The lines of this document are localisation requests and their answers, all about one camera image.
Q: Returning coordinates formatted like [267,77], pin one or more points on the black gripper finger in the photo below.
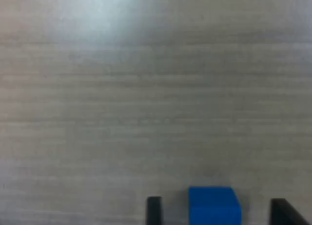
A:
[154,210]
[284,212]

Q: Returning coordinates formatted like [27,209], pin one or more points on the blue cube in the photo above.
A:
[214,205]

